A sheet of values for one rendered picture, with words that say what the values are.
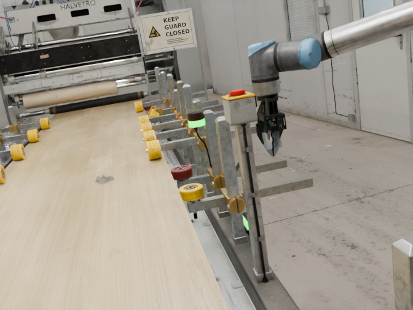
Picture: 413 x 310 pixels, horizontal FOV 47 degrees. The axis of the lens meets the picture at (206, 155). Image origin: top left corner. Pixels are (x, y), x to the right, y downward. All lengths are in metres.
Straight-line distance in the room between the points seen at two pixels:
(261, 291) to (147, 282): 0.39
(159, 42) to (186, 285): 3.38
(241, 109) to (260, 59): 0.35
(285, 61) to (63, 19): 3.27
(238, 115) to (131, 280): 0.47
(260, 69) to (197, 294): 0.80
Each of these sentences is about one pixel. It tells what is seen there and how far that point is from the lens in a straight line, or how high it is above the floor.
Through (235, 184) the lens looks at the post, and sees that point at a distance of 1.52.
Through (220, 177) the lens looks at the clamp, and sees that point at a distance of 1.74.
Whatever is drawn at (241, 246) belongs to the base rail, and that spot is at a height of 0.70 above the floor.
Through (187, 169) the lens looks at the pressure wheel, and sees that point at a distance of 1.76.
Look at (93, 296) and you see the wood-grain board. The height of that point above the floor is 0.90.
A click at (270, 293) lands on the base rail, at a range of 1.31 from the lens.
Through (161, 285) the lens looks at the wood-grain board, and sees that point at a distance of 1.02.
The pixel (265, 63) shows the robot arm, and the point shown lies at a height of 1.26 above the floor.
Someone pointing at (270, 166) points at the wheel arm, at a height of 0.85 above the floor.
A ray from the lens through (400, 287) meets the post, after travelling 0.59.
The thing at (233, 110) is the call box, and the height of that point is 1.19.
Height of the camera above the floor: 1.39
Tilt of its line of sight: 14 degrees down
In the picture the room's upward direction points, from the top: 9 degrees counter-clockwise
